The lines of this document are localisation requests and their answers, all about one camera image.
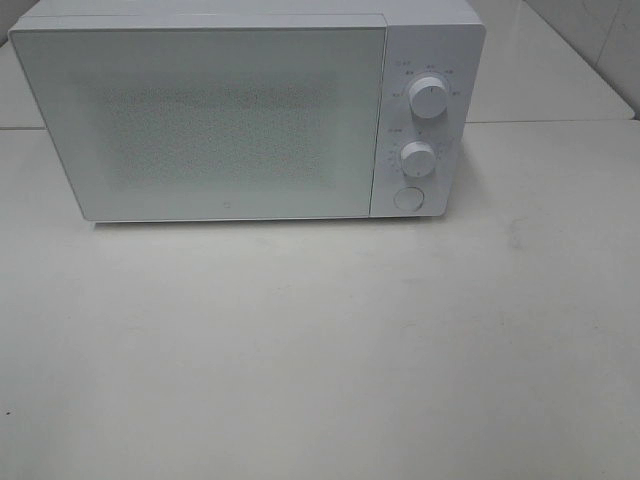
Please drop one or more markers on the white microwave knob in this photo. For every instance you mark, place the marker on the white microwave knob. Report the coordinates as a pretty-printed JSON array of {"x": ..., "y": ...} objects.
[
  {"x": 428, "y": 96},
  {"x": 417, "y": 159}
]

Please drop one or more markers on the round white door button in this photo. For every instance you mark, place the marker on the round white door button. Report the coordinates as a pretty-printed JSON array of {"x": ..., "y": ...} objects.
[{"x": 409, "y": 199}]

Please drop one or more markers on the white microwave oven body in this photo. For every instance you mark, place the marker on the white microwave oven body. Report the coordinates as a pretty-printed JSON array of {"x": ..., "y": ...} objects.
[{"x": 441, "y": 38}]

